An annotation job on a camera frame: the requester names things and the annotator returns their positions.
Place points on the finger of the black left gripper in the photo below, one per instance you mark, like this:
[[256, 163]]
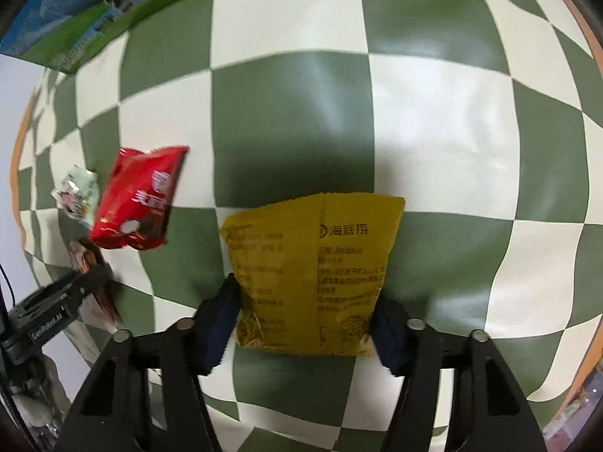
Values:
[[73, 287]]

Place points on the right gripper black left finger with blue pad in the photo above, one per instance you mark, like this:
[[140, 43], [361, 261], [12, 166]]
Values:
[[143, 393]]

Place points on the brown snack wrapper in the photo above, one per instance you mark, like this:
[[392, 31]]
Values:
[[98, 308]]

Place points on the yellow Haidilao snack packet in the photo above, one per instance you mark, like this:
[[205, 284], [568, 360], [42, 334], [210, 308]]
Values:
[[311, 270]]

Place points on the red small snack packet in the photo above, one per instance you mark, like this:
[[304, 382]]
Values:
[[135, 205]]

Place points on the green white candy wrapper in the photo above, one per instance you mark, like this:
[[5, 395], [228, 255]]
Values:
[[78, 195]]

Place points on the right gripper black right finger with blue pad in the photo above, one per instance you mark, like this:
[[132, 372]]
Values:
[[489, 410]]

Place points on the green white checkered table mat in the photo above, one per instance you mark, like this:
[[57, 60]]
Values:
[[484, 115]]

